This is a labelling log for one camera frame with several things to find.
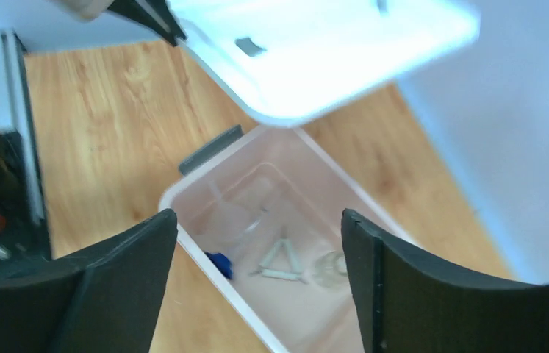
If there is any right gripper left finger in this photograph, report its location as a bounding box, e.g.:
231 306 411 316
0 208 178 352

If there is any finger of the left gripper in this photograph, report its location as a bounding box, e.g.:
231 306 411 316
107 0 187 47

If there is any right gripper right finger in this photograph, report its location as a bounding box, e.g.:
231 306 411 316
341 209 549 352

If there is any small glass flask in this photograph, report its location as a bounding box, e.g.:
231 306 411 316
312 251 348 289

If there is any white clay triangle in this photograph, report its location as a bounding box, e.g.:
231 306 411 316
249 226 309 285

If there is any blue clip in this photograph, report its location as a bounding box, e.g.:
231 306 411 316
205 252 233 280

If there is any white bin lid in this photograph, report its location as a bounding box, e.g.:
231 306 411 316
168 0 481 127

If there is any pink plastic bin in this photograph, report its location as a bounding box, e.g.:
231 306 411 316
159 126 410 352

